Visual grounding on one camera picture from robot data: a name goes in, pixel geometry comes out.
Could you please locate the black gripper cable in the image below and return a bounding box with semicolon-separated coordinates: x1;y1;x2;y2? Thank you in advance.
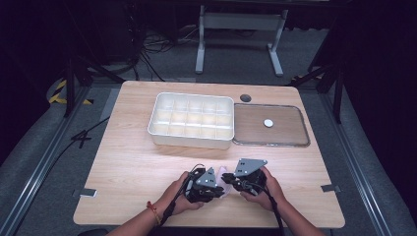
242;181;287;236
159;163;207;228

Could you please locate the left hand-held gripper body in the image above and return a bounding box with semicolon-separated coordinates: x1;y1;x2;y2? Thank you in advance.
184;166;226;205

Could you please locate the white metal desk frame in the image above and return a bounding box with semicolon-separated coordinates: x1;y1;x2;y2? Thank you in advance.
195;4;290;79

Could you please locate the person's right hand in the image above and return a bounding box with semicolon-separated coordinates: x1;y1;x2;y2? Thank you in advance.
240;165;287;212

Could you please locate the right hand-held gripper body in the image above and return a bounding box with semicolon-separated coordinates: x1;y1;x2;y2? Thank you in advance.
229;158;268;198

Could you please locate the white divided storage box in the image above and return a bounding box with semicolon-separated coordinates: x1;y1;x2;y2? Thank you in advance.
147;91;236;150

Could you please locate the black metal stand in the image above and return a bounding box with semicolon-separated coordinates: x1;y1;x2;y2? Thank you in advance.
287;63;346;125
63;53;126;118

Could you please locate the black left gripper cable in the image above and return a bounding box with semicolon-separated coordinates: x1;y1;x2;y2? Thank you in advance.
159;163;207;228

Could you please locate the person's left hand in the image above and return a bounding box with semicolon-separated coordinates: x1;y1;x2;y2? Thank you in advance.
159;170;206;216

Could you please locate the tangle of black floor cables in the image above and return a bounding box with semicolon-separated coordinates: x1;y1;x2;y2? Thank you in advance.
129;24;202;83

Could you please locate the red string bracelet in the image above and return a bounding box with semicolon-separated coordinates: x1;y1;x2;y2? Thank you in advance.
146;200;163;227

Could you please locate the yellow black striped floor tape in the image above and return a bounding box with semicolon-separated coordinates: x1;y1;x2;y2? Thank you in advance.
47;79;94;106

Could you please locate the thin black floor cable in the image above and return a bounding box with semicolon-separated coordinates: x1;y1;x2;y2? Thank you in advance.
48;116;111;165

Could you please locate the clear plastic box lid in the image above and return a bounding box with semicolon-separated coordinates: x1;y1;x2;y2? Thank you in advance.
231;102;312;148

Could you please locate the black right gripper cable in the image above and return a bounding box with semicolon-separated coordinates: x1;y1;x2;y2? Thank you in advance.
242;181;287;236

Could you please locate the aluminium floor rail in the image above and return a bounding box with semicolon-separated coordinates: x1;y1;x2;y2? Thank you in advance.
319;92;392;236
0;86;92;236

